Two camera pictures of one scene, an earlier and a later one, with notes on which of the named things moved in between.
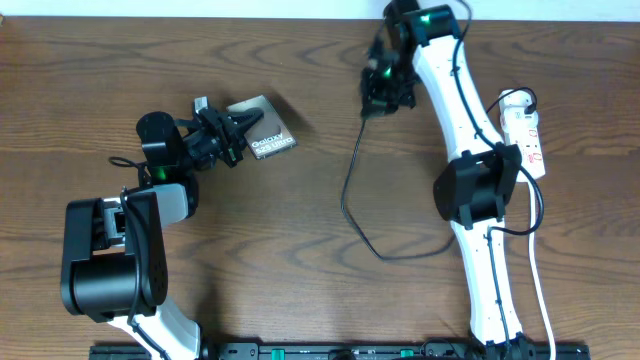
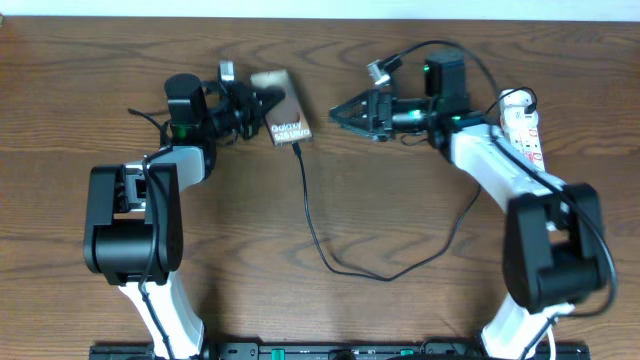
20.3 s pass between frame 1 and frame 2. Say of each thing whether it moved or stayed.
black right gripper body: moved
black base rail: stayed
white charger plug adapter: stayed
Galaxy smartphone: moved
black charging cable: moved
